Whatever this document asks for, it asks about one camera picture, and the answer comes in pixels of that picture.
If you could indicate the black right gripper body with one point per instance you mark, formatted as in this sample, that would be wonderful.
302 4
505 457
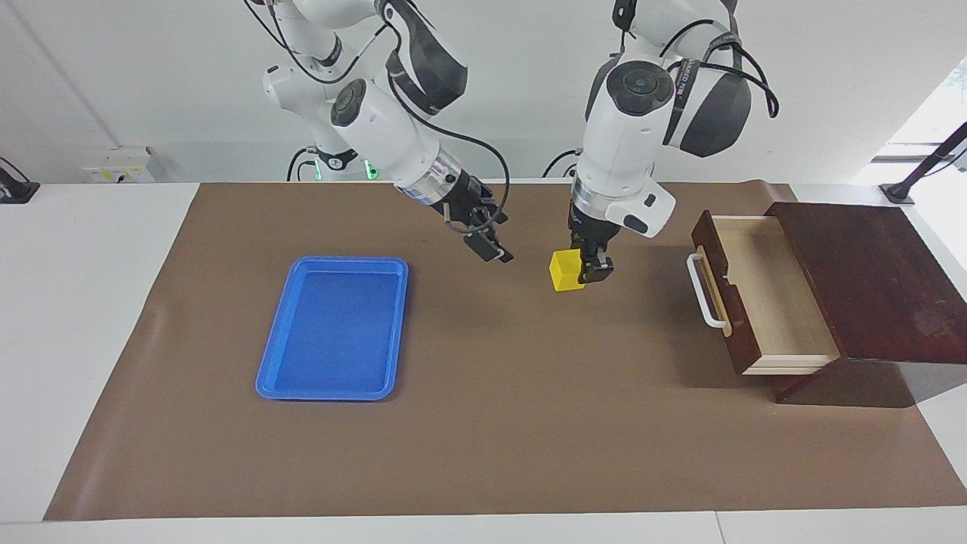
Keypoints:
472 208

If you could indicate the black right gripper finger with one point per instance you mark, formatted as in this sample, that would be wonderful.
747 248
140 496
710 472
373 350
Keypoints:
482 248
498 245

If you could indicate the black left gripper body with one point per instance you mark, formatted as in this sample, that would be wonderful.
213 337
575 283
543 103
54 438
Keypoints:
589 230

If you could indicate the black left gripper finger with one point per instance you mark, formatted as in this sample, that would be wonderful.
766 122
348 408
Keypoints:
598 264

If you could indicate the yellow cube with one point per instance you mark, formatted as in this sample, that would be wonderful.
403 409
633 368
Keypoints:
565 272

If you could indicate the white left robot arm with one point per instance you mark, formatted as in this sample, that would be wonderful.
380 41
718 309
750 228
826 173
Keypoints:
627 128

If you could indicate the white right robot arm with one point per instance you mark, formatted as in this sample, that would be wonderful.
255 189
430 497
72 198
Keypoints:
385 128

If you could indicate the brown table mat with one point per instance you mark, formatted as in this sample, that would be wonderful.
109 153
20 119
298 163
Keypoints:
529 415

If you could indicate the blue plastic tray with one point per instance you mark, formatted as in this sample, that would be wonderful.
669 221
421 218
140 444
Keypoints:
332 332

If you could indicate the dark wooden cabinet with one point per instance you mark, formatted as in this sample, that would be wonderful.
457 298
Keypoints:
876 279

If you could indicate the black camera stand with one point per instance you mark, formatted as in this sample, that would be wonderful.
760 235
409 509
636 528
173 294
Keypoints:
925 162

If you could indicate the white wall socket box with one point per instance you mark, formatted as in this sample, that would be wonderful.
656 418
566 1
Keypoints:
121 168

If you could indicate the black clamp mount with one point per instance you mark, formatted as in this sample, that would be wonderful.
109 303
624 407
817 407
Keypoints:
16 190

